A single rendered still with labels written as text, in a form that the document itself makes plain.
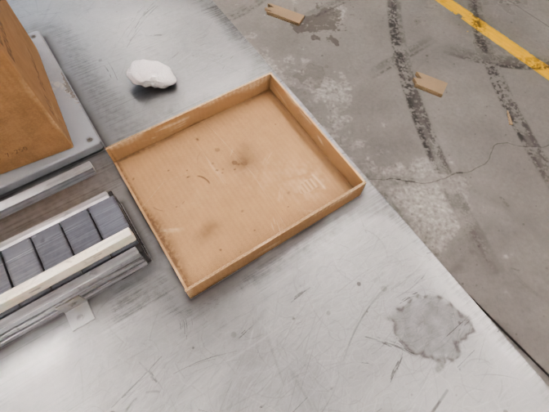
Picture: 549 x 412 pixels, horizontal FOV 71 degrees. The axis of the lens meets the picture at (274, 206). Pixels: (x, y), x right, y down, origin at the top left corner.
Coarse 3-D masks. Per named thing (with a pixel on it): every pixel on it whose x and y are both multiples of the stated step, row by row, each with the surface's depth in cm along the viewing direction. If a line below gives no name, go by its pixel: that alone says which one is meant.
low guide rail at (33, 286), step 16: (112, 240) 46; (128, 240) 48; (80, 256) 45; (96, 256) 46; (48, 272) 44; (64, 272) 45; (16, 288) 43; (32, 288) 44; (0, 304) 43; (16, 304) 44
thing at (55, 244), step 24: (72, 216) 51; (96, 216) 51; (120, 216) 52; (24, 240) 50; (48, 240) 50; (72, 240) 50; (96, 240) 50; (0, 264) 48; (24, 264) 48; (48, 264) 48; (96, 264) 49; (0, 288) 47; (48, 288) 47
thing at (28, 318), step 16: (112, 192) 54; (80, 208) 52; (48, 224) 51; (16, 240) 50; (32, 240) 51; (128, 256) 49; (144, 256) 51; (96, 272) 48; (112, 272) 50; (128, 272) 52; (64, 288) 47; (80, 288) 48; (96, 288) 51; (32, 304) 46; (48, 304) 47; (0, 320) 45; (16, 320) 45; (32, 320) 47; (0, 336) 46; (16, 336) 48
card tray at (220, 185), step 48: (240, 96) 66; (288, 96) 64; (144, 144) 61; (192, 144) 63; (240, 144) 63; (288, 144) 64; (144, 192) 58; (192, 192) 59; (240, 192) 59; (288, 192) 59; (336, 192) 60; (192, 240) 55; (240, 240) 56; (192, 288) 49
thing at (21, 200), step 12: (72, 168) 45; (84, 168) 45; (48, 180) 44; (60, 180) 44; (72, 180) 45; (24, 192) 44; (36, 192) 44; (48, 192) 44; (0, 204) 43; (12, 204) 43; (24, 204) 44; (0, 216) 43
